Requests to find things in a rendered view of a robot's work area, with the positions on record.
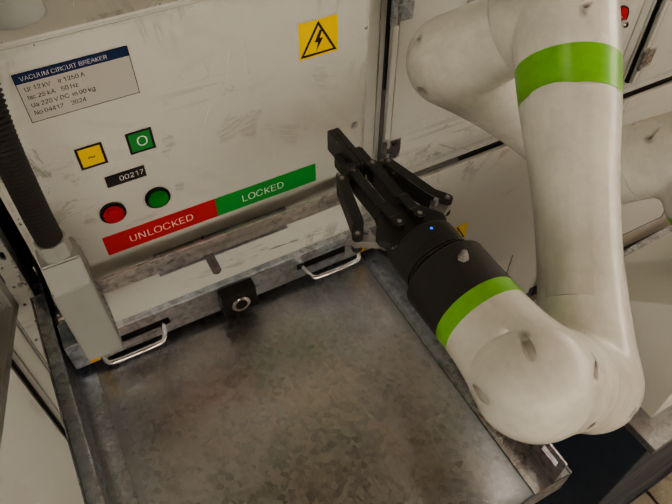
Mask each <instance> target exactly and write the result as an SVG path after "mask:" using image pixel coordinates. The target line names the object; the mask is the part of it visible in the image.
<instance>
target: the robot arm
mask: <svg viewBox="0 0 672 504"><path fill-rule="evenodd" d="M406 68H407V74H408V77H409V80H410V82H411V84H412V86H413V88H414V89H415V91H416V92H417V93H418V94H419V95H420V96H421V97H422V98H423V99H425V100H426V101H428V102H430V103H432V104H434V105H436V106H438V107H441V108H443V109H445V110H447V111H449V112H451V113H453V114H455V115H457V116H459V117H461V118H463V119H465V120H467V121H469V122H470V123H472V124H474V125H476V126H477V127H479V128H481V129H482V130H484V131H486V132H487V133H489V134H491V135H492V136H494V137H495V138H497V139H498V140H500V141H501V142H503V143H504V144H505V145H507V146H508V147H510V148H511V149H512V150H514V151H515V152H516V153H518V154H519V155H520V156H522V157H523V158H524V159H525V160H526V161H527V167H528V174H529V181H530V189H531V197H532V206H533V216H534V229H535V243H536V268H537V305H536V304H535V303H534V302H533V301H532V300H531V299H530V298H529V297H528V296H527V295H526V294H525V293H524V292H523V291H522V289H521V288H520V287H519V286H518V285H517V284H516V283H515V282H514V281H513V280H512V279H511V277H510V276H509V275H508V274H507V273H506V272H505V271H504V270H503V269H502V268H501V266H500V265H499V264H498V263H497V262H496V261H495V260H494V259H493V258H492V257H491V256H490V254H489V253H488V252H487V251H486V250H485V249H484V248H483V247H482V246H481V245H480V243H478V242H476V241H473V240H465V239H464V238H463V237H462V236H461V235H460V234H459V233H458V232H457V231H456V229H455V228H454V227H453V226H452V225H451V224H450V223H449V222H447V219H446V217H445V216H448V215H449V214H450V211H451V206H452V201H453V196H452V195H450V194H447V193H445V192H442V191H439V190H436V189H435V188H433V187H432V186H430V185H429V184H427V183H426V182H425V181H423V180H422V179H420V178H419V177H417V176H416V175H414V174H413V173H412V172H410V171H409V170H407V169H406V168H404V167H403V166H402V165H400V164H399V163H397V162H396V161H394V160H393V159H391V158H385V159H384V160H383V161H382V162H377V161H376V160H374V159H372V158H371V157H370V156H369V155H368V154H367V153H366V151H365V150H364V149H363V148H361V147H360V146H359V147H355V146H354V145H353V144H352V143H351V142H350V140H349V139H348V138H347V137H346V136H345V135H344V133H343V132H342V131H341V130H340V129H339V128H335V129H332V130H329V131H327V141H328V150H329V152H330V153H331V154H332V155H333V157H334V165H335V168H336V169H337V170H338V172H339V173H340V174H341V175H339V176H338V177H337V196H338V199H339V202H340V204H341V207H342V210H343V213H344V215H345V218H346V221H347V223H348V226H349V229H350V231H351V234H352V239H351V250H352V251H353V252H355V253H359V252H361V251H362V248H375V249H376V250H377V252H378V253H379V254H381V255H383V256H385V257H387V258H388V259H389V260H390V262H391V264H392V265H393V267H394V269H395V270H396V271H397V273H398V274H399V275H400V276H401V278H402V279H403V280H404V282H405V283H406V284H407V286H408V289H407V298H408V301H409V302H410V303H411V305H412V306H413V307H414V308H415V310H416V311H417V312H418V314H419V315H420V316H421V318H422V319H423V320H424V322H425V323H426V324H427V326H428V327H429V328H430V330H431V331H432V332H433V334H434V335H435V336H436V338H437V339H438V340H439V342H440V343H441V344H442V346H443V347H444V348H445V350H446V351H447V352H448V354H449V355H450V356H451V358H452V359H453V361H454V362H455V364H456V365H457V367H458V369H459V370H460V372H461V374H462V376H463V377H464V379H465V381H466V383H467V385H468V388H469V390H470V392H471V394H472V396H473V399H474V401H475V403H476V406H477V407H478V409H479V411H480V413H481V414H482V416H483V417H484V418H485V419H486V421H487V422H488V423H489V424H490V425H491V426H492V427H493V428H495V429H496V430H497V431H498V432H500V433H502V434H503V435H505V436H507V437H509V438H511V439H513V440H516V441H519V442H522V443H527V444H535V445H543V444H551V443H556V442H559V441H562V440H564V439H567V438H569V437H571V436H573V435H576V434H587V435H599V434H605V433H609V432H612V431H615V430H617V429H619V428H621V427H622V426H624V425H625V424H627V423H628V422H629V421H630V420H631V418H632V416H633V415H634V414H635V413H637V411H638V410H639V408H640V406H641V404H642V401H643V397H644V392H645V379H644V374H643V369H642V365H641V361H640V356H639V351H638V346H637V341H636V336H635V331H634V325H633V319H632V313H631V307H630V301H629V293H628V286H627V278H626V269H625V260H624V249H623V236H622V219H621V204H625V203H630V202H635V201H640V200H645V199H651V198H656V199H658V200H660V201H661V203H662V205H663V208H664V212H665V215H666V218H667V220H668V221H669V223H670V224H671V226H672V111H671V112H668V113H664V114H661V115H657V116H654V117H651V118H647V119H644V120H640V121H637V122H634V123H631V124H627V125H624V126H622V116H623V47H622V23H621V7H620V0H473V1H471V2H469V3H467V4H465V5H462V6H460V7H458V8H455V9H453V10H451V11H448V12H446V13H443V14H440V15H438V16H435V17H433V18H432V19H430V20H428V21H427V22H426V23H424V24H423V25H422V26H421V27H420V28H419V29H418V31H417V32H416V33H415V35H414V36H413V38H412V40H411V42H410V45H409V47H408V51H407V56H406ZM393 172H394V173H395V174H394V173H393ZM366 175H367V179H366ZM368 181H369V182H368ZM370 183H371V184H370ZM372 186H373V187H374V188H375V189H376V190H375V189H374V188H373V187H372ZM377 192H378V193H379V194H380V195H379V194H378V193H377ZM354 195H355V196H356V197H357V199H358V200H359V201H360V202H361V204H362V205H363V206H364V207H365V209H366V210H367V211H368V212H369V214H370V215H371V216H372V217H373V219H374V220H375V223H376V226H377V235H376V236H374V235H372V234H371V231H370V230H369V229H368V226H364V221H363V217H362V214H361V212H360V209H359V207H358V204H357V202H356V199H355V197H354ZM382 198H383V199H384V200H385V201H384V200H383V199H382ZM416 202H417V203H418V204H420V205H418V204H416Z"/></svg>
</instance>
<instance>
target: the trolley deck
mask: <svg viewBox="0 0 672 504"><path fill-rule="evenodd" d="M257 299H258V304H256V305H254V306H251V307H249V308H247V309H244V310H242V311H239V312H237V313H235V314H232V315H230V316H227V317H225V316H224V314H223V312H222V310H220V311H218V312H215V313H213V314H210V315H208V316H206V317H203V318H201V319H198V320H196V321H193V322H191V323H189V324H186V325H184V326H181V327H179V328H176V329H174V330H172V331H169V332H167V334H168V335H167V340H166V342H165V343H164V344H162V345H160V346H158V347H156V348H154V349H152V350H149V351H147V352H145V353H142V354H140V355H138V356H135V357H133V358H130V359H128V360H125V361H123V362H120V363H117V364H115V365H107V364H105V363H104V362H103V361H102V359H101V360H99V361H96V362H94V363H95V366H96V370H97V373H98V376H99V379H100V382H101V385H102V388H103V391H104V394H105V397H106V401H107V404H108V407H109V410H110V413H111V416H112V419H113V422H114V425H115V428H116V432H117V435H118V438H119V441H120V444H121V447H122V450H123V453H124V456H125V459H126V463H127V466H128V469H129V472H130V475H131V478H132V481H133V484H134V487H135V490H136V494H137V497H138V500H139V503H140V504H535V503H537V502H538V501H540V500H541V499H543V498H545V497H546V496H548V495H550V494H551V493H553V492H555V491H556V490H558V489H559V488H561V487H562V485H563V484H564V483H565V481H566V480H567V478H568V477H569V476H570V474H571V473H572V471H571V470H570V469H569V467H568V466H566V468H565V469H564V471H563V472H562V473H561V475H560V476H559V478H558V479H557V482H556V483H554V484H553V485H551V486H549V487H548V488H546V489H545V490H543V491H541V492H540V493H538V494H536V495H534V494H533V492H532V491H531V490H530V488H529V487H528V486H527V484H526V483H525V482H524V480H523V479H522V477H521V476H520V475H519V473H518V472H517V471H516V469H515V468H514V467H513V465H512V464H511V462H510V461H509V460H508V458H507V457H506V456H505V454H504V453H503V452H502V450H501V449H500V447H499V446H498V445H497V443H496V442H495V441H494V439H493V438H492V437H491V435H490V434H489V432H488V431H487V430H486V428H485V427H484V426H483V424H482V423H481V422H480V420H479V419H478V417H477V416H476V415H475V413H474V412H473V411H472V409H471V408H470V407H469V405H468V404H467V402H466V401H465V400H464V398H463V397H462V396H461V394H460V393H459V391H458V390H457V389H456V387H455V386H454V385H453V383H452V382H451V381H450V379H449V378H448V376H447V375H446V374H445V372H444V371H443V370H442V368H441V367H440V366H439V364H438V363H437V361H436V360H435V359H434V357H433V356H432V355H431V353H430V352H429V351H428V349H427V348H426V346H425V345H424V344H423V342H422V341H421V340H420V338H419V337H418V336H417V334H416V333H415V331H414V330H413V329H412V327H411V326H410V325H409V323H408V322H407V321H406V319H405V318H404V316H403V315H402V314H401V312H400V311H399V310H398V308H397V307H396V306H395V304H394V303H393V301H392V300H391V299H390V297H389V296H388V295H387V293H386V292H385V291H384V289H383V288H382V286H381V285H380V284H379V282H378V281H377V280H376V278H375V277H374V276H373V274H372V273H371V271H370V270H369V269H368V267H367V266H366V265H365V263H364V262H363V261H362V259H361V260H360V262H358V263H357V264H354V265H352V266H350V267H348V268H346V269H343V270H341V271H338V272H336V273H334V274H331V275H329V276H326V277H323V278H321V279H317V280H315V279H312V278H310V277H309V276H308V275H305V276H302V277H300V278H298V279H295V280H293V281H290V282H288V283H286V284H283V285H281V286H278V287H276V288H273V289H271V290H269V291H266V292H264V293H261V294H259V295H257ZM30 302H31V306H32V310H33V313H34V317H35V321H36V325H37V328H38V332H39V336H40V340H41V343H42V347H43V351H44V355H45V358H46V362H47V366H48V370H49V373H50V377H51V381H52V385H53V389H54V392H55V396H56V400H57V404H58V407H59V411H60V415H61V419H62V422H63V426H64V430H65V434H66V437H67V441H68V445H69V449H70V453H71V456H72V460H73V464H74V468H75V471H76V475H77V479H78V483H79V486H80V490H81V494H82V498H83V501H84V504H102V503H101V499H100V496H99V492H98V489H97V485H96V482H95V478H94V475H93V471H92V468H91V464H90V461H89V457H88V453H87V450H86V446H85V443H84V439H83V436H82V432H81V429H80V425H79V422H78V418H77V415H76V411H75V408H74V404H73V401H72V397H71V394H70V390H69V387H68V383H67V379H66V376H65V372H64V369H63V365H62V362H61V358H60V355H59V351H58V348H57V344H56V341H55V337H54V334H53V330H52V327H51V323H50V320H49V316H48V313H47V309H46V305H45V302H44V298H43V295H42V296H39V297H37V298H34V299H32V298H30Z"/></svg>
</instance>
